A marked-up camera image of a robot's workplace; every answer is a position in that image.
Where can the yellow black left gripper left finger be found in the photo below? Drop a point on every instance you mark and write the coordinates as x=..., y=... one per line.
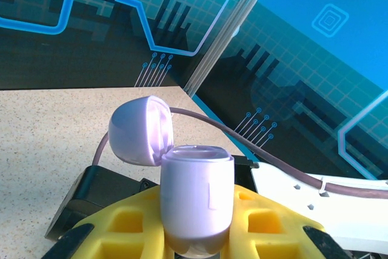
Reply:
x=121, y=225

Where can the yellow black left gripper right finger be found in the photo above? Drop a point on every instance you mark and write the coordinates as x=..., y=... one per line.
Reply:
x=266, y=225

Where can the purple earbud charging case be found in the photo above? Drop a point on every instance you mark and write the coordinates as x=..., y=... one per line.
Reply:
x=197, y=186

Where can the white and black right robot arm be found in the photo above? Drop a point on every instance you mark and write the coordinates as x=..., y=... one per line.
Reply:
x=348, y=216

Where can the aluminium corner post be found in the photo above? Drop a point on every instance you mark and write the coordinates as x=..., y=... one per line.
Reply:
x=229, y=31

